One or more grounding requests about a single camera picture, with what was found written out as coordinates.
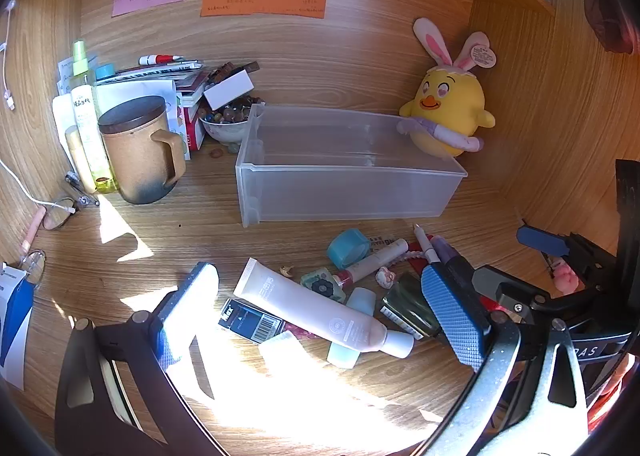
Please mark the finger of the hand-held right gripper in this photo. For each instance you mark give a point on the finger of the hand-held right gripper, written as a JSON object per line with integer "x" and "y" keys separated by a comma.
{"x": 515, "y": 293}
{"x": 542, "y": 241}

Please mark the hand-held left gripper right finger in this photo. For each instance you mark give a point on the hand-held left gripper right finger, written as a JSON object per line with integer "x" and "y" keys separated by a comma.
{"x": 457, "y": 316}

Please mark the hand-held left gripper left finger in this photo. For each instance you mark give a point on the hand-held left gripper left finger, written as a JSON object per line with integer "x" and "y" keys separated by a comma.
{"x": 192, "y": 296}

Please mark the dark green bottle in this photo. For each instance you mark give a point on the dark green bottle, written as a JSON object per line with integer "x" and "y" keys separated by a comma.
{"x": 407, "y": 303}

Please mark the black and blue staple box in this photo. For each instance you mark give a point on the black and blue staple box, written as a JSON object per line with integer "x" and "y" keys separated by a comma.
{"x": 245, "y": 321}

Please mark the purple tube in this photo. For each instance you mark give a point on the purple tube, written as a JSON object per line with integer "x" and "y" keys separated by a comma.
{"x": 442, "y": 248}

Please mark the white pen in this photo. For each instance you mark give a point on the white pen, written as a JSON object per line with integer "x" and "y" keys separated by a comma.
{"x": 425, "y": 246}

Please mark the light blue small tube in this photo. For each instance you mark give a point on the light blue small tube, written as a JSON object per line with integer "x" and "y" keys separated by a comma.
{"x": 361, "y": 303}

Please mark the white tube with red cap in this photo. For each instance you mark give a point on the white tube with red cap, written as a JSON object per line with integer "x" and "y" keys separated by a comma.
{"x": 375, "y": 261}

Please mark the white cream tube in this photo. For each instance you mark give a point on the white cream tube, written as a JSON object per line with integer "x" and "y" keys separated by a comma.
{"x": 310, "y": 306}

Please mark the teal tape roll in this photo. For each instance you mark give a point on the teal tape roll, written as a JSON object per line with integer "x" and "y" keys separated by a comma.
{"x": 345, "y": 238}

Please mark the clear plastic storage box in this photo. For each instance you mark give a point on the clear plastic storage box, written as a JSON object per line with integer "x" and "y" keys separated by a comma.
{"x": 350, "y": 186}

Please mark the pink paw toy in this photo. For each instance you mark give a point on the pink paw toy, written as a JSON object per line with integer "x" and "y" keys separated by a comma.
{"x": 565, "y": 278}

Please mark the small white cat charm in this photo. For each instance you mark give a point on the small white cat charm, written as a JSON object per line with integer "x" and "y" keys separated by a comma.
{"x": 386, "y": 277}

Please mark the brown ceramic mug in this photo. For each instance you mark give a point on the brown ceramic mug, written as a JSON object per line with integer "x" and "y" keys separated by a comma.
{"x": 135, "y": 165}

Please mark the eyeglasses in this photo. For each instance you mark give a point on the eyeglasses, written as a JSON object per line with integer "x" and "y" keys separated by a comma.
{"x": 55, "y": 218}

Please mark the yellow chick plush toy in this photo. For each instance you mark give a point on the yellow chick plush toy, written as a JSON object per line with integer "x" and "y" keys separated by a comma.
{"x": 450, "y": 100}

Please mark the pink pen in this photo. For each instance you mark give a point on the pink pen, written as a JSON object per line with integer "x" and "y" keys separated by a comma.
{"x": 32, "y": 231}

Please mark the blue and white carton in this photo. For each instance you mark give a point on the blue and white carton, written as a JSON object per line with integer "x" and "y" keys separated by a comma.
{"x": 15, "y": 326}

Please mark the cream plastic bottle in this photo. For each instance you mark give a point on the cream plastic bottle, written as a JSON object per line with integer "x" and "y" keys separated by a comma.
{"x": 77, "y": 155}

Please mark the dark wooden mug lid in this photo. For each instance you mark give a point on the dark wooden mug lid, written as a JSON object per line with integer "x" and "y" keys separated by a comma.
{"x": 132, "y": 113}

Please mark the small white box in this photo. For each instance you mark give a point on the small white box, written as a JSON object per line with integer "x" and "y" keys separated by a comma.
{"x": 227, "y": 89}

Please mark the yellow-green spray bottle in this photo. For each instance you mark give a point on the yellow-green spray bottle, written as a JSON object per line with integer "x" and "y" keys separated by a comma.
{"x": 85, "y": 110}

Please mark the stack of books and papers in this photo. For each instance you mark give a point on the stack of books and papers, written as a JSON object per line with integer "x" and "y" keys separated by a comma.
{"x": 150, "y": 85}

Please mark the white squeeze pouch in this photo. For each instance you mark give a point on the white squeeze pouch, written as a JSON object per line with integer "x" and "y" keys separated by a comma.
{"x": 62, "y": 120}

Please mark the red and white marker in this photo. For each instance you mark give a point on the red and white marker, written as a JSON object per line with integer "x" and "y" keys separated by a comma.
{"x": 160, "y": 59}

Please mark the small blue tape roll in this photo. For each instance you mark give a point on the small blue tape roll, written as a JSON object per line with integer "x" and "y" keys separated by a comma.
{"x": 105, "y": 71}

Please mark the orange paper note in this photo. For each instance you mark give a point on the orange paper note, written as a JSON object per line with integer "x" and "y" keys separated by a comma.
{"x": 265, "y": 0}

